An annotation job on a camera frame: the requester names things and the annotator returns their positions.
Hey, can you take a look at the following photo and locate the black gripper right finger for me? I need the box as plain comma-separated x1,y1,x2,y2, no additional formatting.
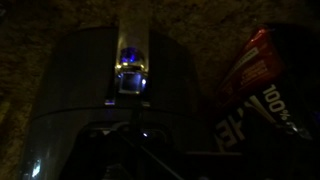
243,111,301,180

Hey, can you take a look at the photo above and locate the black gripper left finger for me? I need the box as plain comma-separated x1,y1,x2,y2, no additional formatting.
89,98,188,180

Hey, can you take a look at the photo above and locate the red and black bag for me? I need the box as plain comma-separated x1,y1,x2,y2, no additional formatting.
209,23,320,156

